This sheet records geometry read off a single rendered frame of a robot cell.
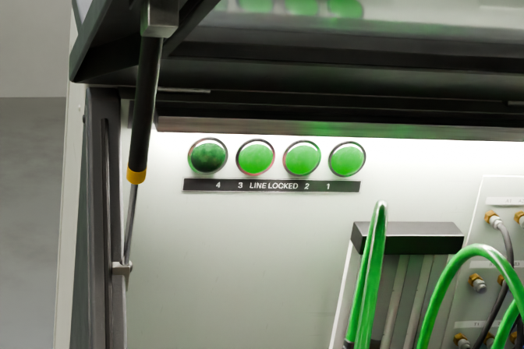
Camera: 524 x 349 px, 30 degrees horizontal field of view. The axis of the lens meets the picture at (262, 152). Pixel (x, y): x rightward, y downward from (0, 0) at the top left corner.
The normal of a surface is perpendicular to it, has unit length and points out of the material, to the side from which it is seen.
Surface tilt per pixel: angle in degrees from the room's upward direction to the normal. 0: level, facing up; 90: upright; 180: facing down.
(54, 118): 0
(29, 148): 0
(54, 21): 90
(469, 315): 90
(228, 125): 90
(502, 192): 90
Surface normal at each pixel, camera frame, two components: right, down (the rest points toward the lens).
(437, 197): 0.23, 0.42
